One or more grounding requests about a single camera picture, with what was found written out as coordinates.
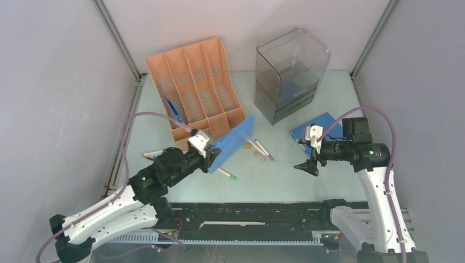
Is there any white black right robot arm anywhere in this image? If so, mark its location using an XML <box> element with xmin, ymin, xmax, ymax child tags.
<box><xmin>295</xmin><ymin>117</ymin><xmax>429</xmax><ymax>262</ymax></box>

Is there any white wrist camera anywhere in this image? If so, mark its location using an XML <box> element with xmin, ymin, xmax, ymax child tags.
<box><xmin>188</xmin><ymin>130</ymin><xmax>210</xmax><ymax>158</ymax></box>
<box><xmin>303</xmin><ymin>125</ymin><xmax>324</xmax><ymax>153</ymax></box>

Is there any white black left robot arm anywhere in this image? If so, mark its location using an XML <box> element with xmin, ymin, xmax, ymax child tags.
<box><xmin>49</xmin><ymin>146</ymin><xmax>221</xmax><ymax>262</ymax></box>

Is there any grey transparent drawer unit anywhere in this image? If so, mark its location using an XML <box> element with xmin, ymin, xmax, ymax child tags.
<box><xmin>253</xmin><ymin>27</ymin><xmax>331</xmax><ymax>125</ymax></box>

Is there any blue folder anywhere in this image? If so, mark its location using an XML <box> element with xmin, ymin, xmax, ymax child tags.
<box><xmin>163</xmin><ymin>95</ymin><xmax>185</xmax><ymax>124</ymax></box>
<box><xmin>208</xmin><ymin>115</ymin><xmax>255</xmax><ymax>174</ymax></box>
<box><xmin>290</xmin><ymin>112</ymin><xmax>345</xmax><ymax>150</ymax></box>

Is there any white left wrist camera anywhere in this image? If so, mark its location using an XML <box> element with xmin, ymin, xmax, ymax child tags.
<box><xmin>188</xmin><ymin>130</ymin><xmax>210</xmax><ymax>158</ymax></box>

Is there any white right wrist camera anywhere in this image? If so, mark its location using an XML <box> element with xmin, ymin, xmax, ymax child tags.
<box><xmin>303</xmin><ymin>125</ymin><xmax>324</xmax><ymax>153</ymax></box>

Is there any long beige eraser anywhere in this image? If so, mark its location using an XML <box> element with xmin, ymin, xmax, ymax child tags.
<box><xmin>253</xmin><ymin>150</ymin><xmax>267</xmax><ymax>161</ymax></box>

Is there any aluminium frame post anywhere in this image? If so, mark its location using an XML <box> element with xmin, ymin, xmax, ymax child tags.
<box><xmin>91</xmin><ymin>0</ymin><xmax>143</xmax><ymax>82</ymax></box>
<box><xmin>350</xmin><ymin>0</ymin><xmax>400</xmax><ymax>80</ymax></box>

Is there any white marker purple cap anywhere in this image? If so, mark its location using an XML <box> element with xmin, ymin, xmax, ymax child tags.
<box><xmin>255</xmin><ymin>139</ymin><xmax>275</xmax><ymax>161</ymax></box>

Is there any aluminium frame post left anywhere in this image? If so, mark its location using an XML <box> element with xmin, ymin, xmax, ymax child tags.
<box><xmin>91</xmin><ymin>0</ymin><xmax>143</xmax><ymax>82</ymax></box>

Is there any white marker green cap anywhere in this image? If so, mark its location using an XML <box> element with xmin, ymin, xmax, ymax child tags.
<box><xmin>143</xmin><ymin>150</ymin><xmax>163</xmax><ymax>157</ymax></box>
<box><xmin>218</xmin><ymin>168</ymin><xmax>237</xmax><ymax>181</ymax></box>

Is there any orange plastic desk organizer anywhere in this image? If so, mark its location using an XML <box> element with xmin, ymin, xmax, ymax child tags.
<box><xmin>145</xmin><ymin>37</ymin><xmax>245</xmax><ymax>136</ymax></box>

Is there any aluminium frame post right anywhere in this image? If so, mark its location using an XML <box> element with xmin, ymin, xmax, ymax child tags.
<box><xmin>350</xmin><ymin>0</ymin><xmax>400</xmax><ymax>80</ymax></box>

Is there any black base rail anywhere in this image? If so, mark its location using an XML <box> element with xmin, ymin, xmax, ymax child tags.
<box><xmin>138</xmin><ymin>201</ymin><xmax>367</xmax><ymax>245</ymax></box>

